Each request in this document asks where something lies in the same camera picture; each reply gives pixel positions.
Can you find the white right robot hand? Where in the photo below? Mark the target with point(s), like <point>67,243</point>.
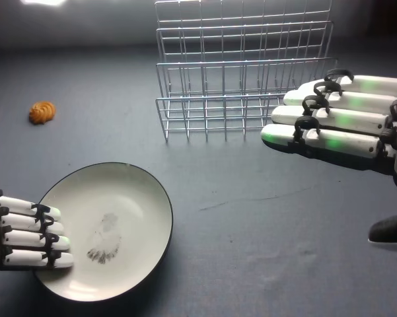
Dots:
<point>350,115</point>

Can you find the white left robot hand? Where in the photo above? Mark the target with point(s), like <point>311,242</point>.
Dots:
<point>23,231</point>

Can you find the white plate with black rim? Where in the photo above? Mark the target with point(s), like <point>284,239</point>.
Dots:
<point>119,204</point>

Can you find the orange swirl cookie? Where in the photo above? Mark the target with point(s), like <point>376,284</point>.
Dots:
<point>42,113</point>

